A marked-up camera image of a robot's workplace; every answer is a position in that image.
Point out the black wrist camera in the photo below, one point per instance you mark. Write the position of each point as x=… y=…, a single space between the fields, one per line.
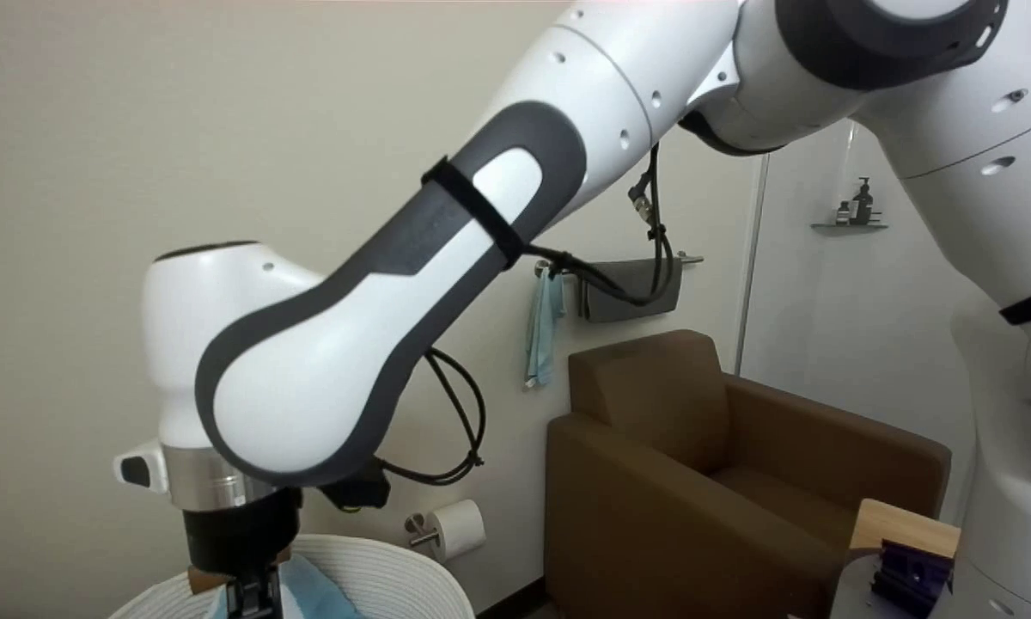
x=357 y=486

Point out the chrome toilet paper holder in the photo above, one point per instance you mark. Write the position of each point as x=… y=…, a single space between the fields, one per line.
x=422 y=535

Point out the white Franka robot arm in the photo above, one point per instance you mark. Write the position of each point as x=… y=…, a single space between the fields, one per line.
x=365 y=345

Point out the brown armchair sofa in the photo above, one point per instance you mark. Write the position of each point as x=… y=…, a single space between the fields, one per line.
x=654 y=503

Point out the light wooden block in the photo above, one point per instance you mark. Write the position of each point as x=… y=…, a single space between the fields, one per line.
x=904 y=528

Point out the dark purple object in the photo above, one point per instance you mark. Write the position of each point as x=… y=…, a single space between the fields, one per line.
x=913 y=580

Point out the shower shelf with bottles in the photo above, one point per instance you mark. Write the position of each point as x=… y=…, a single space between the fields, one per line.
x=852 y=211

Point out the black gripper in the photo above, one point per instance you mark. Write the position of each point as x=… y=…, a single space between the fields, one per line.
x=242 y=535

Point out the white shower partition frame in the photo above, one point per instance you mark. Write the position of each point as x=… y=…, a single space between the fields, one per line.
x=750 y=253

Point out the white toilet paper roll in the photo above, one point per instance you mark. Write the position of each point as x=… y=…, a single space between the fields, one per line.
x=462 y=528

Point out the blue white striped towel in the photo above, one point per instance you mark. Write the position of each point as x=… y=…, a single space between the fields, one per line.
x=321 y=596

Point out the chrome towel rail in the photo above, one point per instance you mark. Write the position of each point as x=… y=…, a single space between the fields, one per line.
x=690 y=259

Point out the light blue hanging cloth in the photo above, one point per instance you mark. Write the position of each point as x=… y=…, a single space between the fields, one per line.
x=540 y=331

